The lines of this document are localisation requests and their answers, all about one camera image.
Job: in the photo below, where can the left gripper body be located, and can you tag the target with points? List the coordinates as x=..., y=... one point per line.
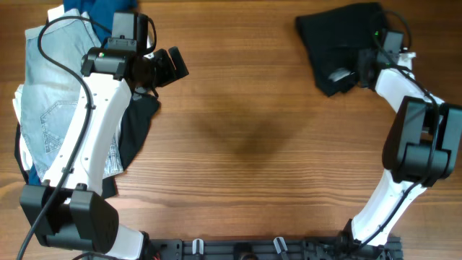
x=159, y=71

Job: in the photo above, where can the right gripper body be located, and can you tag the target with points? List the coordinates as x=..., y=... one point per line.
x=369, y=55

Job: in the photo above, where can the black shorts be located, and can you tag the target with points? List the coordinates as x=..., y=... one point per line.
x=333, y=40

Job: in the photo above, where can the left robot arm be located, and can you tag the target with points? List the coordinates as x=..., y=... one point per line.
x=67, y=210

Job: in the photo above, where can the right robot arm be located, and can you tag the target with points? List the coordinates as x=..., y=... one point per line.
x=421, y=148

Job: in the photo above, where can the black garment under pile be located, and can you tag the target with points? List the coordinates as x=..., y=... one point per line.
x=135, y=125

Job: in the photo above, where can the blue t-shirt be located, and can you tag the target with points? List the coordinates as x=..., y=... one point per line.
x=98, y=13

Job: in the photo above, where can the light denim shorts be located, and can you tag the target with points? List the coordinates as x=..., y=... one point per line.
x=50, y=94

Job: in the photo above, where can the white garment in pile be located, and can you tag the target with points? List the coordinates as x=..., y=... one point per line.
x=18, y=108

